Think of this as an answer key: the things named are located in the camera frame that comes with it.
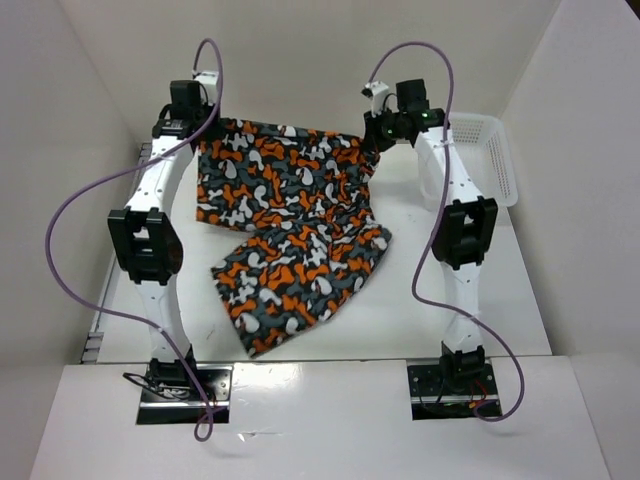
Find orange camouflage shorts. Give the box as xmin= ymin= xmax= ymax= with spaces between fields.
xmin=196 ymin=118 xmax=392 ymax=358

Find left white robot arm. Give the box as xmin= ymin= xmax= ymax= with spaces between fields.
xmin=107 ymin=71 xmax=222 ymax=400

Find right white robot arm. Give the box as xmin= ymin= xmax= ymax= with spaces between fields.
xmin=362 ymin=79 xmax=498 ymax=393

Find white plastic basket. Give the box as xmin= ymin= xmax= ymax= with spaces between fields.
xmin=415 ymin=112 xmax=518 ymax=212

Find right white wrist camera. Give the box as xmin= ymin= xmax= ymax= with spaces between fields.
xmin=361 ymin=81 xmax=390 ymax=116

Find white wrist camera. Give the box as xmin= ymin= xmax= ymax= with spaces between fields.
xmin=361 ymin=81 xmax=390 ymax=116
xmin=194 ymin=70 xmax=220 ymax=106

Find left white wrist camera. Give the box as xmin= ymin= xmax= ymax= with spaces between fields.
xmin=194 ymin=70 xmax=220 ymax=106

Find aluminium table edge rail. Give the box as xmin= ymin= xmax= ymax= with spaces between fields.
xmin=79 ymin=142 xmax=152 ymax=365

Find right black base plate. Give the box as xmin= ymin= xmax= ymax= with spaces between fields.
xmin=407 ymin=361 xmax=502 ymax=421

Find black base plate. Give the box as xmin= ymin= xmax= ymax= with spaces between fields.
xmin=124 ymin=365 xmax=233 ymax=425
xmin=407 ymin=361 xmax=502 ymax=421

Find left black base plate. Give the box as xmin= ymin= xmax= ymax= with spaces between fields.
xmin=124 ymin=365 xmax=233 ymax=425

